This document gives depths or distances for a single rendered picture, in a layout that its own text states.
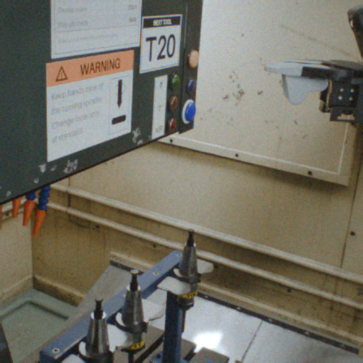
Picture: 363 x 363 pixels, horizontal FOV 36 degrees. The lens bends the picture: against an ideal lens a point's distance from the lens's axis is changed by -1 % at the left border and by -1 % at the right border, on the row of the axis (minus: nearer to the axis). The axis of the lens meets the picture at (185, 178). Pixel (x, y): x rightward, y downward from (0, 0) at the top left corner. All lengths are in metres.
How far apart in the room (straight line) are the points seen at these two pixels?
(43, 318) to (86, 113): 1.66
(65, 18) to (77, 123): 0.12
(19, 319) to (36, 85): 1.73
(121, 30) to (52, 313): 1.68
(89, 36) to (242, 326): 1.32
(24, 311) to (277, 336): 1.01
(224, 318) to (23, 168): 1.32
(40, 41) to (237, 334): 1.36
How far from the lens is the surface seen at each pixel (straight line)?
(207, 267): 1.32
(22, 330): 2.20
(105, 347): 1.03
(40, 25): 0.58
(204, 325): 1.82
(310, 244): 1.65
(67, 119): 0.63
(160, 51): 0.77
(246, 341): 1.78
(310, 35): 1.51
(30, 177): 0.61
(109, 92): 0.68
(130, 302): 1.08
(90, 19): 0.64
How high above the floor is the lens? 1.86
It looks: 21 degrees down
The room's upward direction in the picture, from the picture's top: 4 degrees clockwise
